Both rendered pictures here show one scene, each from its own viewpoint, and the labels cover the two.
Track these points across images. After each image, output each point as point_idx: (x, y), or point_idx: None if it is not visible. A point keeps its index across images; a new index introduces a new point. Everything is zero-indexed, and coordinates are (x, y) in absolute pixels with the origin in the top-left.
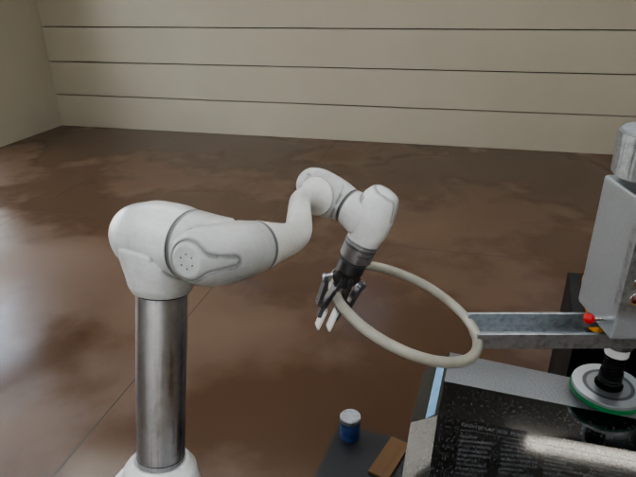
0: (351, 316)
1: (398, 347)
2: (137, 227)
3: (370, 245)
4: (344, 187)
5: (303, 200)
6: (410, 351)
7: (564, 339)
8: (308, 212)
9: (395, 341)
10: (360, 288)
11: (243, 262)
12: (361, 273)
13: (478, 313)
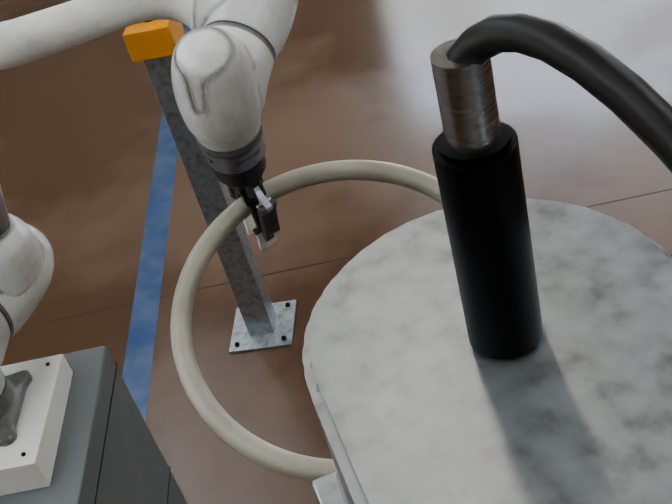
0: (199, 238)
1: (171, 330)
2: None
3: (196, 137)
4: (220, 9)
5: (88, 0)
6: (175, 349)
7: None
8: (43, 23)
9: (181, 317)
10: (257, 208)
11: None
12: (225, 179)
13: None
